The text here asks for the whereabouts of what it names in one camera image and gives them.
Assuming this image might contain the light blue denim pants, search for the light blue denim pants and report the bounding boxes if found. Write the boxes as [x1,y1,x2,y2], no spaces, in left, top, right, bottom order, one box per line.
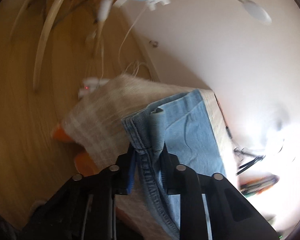
[122,89,226,239]

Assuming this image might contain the white power strip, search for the white power strip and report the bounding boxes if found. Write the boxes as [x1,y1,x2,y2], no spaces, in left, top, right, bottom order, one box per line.
[78,77,110,99]

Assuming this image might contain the blue round chair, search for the blue round chair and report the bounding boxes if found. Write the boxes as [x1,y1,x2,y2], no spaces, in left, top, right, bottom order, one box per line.
[11,0,148,92]

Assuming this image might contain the white clip lamp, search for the white clip lamp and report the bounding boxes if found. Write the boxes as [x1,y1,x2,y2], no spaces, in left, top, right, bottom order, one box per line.
[146,0,272,25]

